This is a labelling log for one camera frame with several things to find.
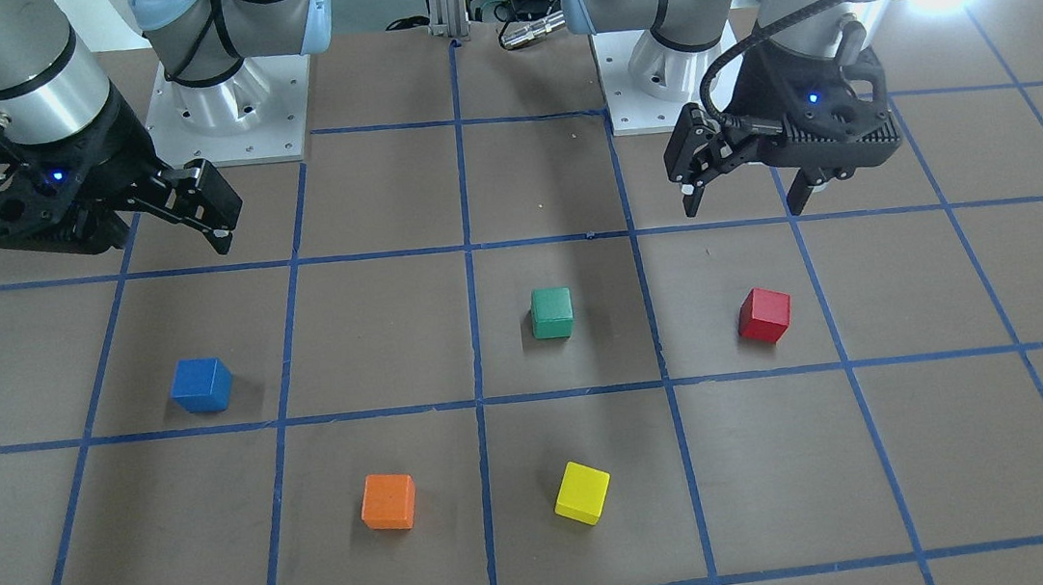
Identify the red wooden block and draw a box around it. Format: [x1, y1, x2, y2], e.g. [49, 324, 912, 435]
[737, 287, 792, 345]

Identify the blue wooden block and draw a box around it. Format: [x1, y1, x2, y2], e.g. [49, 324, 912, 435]
[170, 357, 233, 414]

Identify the orange wooden block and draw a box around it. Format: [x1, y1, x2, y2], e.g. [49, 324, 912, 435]
[361, 472, 416, 531]

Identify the yellow wooden block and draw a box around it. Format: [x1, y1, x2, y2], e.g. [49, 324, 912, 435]
[553, 461, 611, 526]

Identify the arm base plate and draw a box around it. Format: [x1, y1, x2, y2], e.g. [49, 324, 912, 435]
[591, 21, 737, 136]
[144, 55, 314, 168]

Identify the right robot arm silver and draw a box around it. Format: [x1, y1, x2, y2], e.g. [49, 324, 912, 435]
[0, 0, 333, 255]

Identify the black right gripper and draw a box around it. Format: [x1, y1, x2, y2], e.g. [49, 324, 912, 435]
[0, 86, 245, 255]

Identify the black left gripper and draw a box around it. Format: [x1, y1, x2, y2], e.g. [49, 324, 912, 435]
[663, 18, 901, 219]

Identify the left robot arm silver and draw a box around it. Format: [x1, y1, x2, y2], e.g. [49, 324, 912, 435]
[561, 0, 901, 217]

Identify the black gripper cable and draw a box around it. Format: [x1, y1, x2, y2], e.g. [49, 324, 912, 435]
[689, 0, 944, 135]

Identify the green wooden block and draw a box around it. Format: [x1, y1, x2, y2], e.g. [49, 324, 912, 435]
[529, 285, 575, 341]

